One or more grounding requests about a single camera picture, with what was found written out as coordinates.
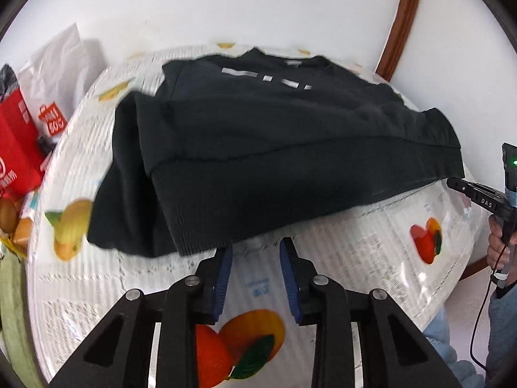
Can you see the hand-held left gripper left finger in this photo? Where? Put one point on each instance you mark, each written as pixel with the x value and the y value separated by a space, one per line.
pixel 224 283

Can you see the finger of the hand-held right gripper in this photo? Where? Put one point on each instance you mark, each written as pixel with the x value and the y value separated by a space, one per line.
pixel 462 188

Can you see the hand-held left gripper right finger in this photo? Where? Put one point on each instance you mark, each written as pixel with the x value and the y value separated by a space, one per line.
pixel 289 283

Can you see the black sweatshirt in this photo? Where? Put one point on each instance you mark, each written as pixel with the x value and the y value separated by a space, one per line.
pixel 262 137

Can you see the person's right hand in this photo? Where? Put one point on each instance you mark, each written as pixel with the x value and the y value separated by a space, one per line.
pixel 494 246

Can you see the brown wooden baseboard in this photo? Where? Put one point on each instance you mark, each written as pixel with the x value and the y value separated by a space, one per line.
pixel 476 267

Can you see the fruit-print tablecloth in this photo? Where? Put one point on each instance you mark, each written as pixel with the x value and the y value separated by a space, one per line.
pixel 363 250

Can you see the person's blue jeans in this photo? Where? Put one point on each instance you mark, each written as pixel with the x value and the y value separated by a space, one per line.
pixel 505 331

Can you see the light blue fluffy cloth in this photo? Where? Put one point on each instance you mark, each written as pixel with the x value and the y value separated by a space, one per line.
pixel 448 351

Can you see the wooden nightstand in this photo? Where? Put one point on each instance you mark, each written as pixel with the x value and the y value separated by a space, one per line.
pixel 22 230

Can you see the green blanket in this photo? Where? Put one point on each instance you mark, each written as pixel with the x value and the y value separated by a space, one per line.
pixel 16 311

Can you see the brown gourd ornament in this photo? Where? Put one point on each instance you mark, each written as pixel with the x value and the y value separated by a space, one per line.
pixel 7 214

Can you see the red paper bag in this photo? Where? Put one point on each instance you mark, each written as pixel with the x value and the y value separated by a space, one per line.
pixel 16 149

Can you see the white plastic bag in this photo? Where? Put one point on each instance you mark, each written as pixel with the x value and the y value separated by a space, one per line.
pixel 56 72

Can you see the grey checkered cloth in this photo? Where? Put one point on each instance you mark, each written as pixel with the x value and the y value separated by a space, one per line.
pixel 8 85

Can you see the brown wooden door frame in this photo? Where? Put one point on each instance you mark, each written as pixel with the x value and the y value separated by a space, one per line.
pixel 406 20

